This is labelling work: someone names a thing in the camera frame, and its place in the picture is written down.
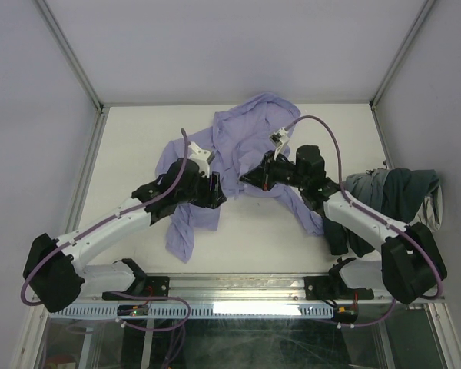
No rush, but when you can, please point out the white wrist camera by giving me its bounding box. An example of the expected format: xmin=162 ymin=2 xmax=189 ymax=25
xmin=189 ymin=141 xmax=215 ymax=177
xmin=269 ymin=127 xmax=290 ymax=160

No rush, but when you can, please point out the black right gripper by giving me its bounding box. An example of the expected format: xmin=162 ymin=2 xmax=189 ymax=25
xmin=239 ymin=150 xmax=307 ymax=191

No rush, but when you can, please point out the white slotted cable duct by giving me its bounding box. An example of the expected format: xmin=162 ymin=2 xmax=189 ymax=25
xmin=51 ymin=301 xmax=334 ymax=321

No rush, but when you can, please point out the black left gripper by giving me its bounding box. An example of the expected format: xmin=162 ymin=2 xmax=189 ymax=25
xmin=176 ymin=170 xmax=225 ymax=210

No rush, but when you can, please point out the aluminium left frame post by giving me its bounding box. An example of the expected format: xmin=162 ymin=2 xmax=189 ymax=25
xmin=32 ymin=0 xmax=104 ymax=112

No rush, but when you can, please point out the aluminium frame post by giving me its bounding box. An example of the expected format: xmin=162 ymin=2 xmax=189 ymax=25
xmin=32 ymin=0 xmax=104 ymax=112
xmin=368 ymin=0 xmax=439 ymax=107

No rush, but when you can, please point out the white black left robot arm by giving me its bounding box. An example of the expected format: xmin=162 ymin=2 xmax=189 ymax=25
xmin=23 ymin=158 xmax=227 ymax=313

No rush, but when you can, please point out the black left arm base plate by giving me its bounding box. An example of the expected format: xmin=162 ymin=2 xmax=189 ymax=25
xmin=101 ymin=275 xmax=170 ymax=301

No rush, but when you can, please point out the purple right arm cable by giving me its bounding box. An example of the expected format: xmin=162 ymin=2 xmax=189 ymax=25
xmin=286 ymin=115 xmax=446 ymax=330

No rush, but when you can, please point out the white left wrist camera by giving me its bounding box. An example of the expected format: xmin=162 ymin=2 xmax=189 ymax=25
xmin=189 ymin=141 xmax=215 ymax=177

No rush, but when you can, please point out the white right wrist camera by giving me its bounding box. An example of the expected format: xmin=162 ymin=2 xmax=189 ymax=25
xmin=269 ymin=127 xmax=290 ymax=160

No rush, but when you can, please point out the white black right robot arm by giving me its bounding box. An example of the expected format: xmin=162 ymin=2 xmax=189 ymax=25
xmin=240 ymin=145 xmax=447 ymax=304

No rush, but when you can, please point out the dark green grey jacket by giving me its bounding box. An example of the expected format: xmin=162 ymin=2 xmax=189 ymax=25
xmin=323 ymin=168 xmax=443 ymax=257

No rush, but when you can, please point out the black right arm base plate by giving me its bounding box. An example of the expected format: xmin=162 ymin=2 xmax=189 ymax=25
xmin=303 ymin=275 xmax=374 ymax=301

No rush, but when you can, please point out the lilac purple jacket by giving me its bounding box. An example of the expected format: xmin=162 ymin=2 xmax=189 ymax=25
xmin=166 ymin=93 xmax=323 ymax=263

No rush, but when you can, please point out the aluminium mounting rail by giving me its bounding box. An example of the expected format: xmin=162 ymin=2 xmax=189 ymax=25
xmin=33 ymin=271 xmax=445 ymax=304

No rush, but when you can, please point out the aluminium right frame post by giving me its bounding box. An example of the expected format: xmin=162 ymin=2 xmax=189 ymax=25
xmin=368 ymin=0 xmax=439 ymax=107

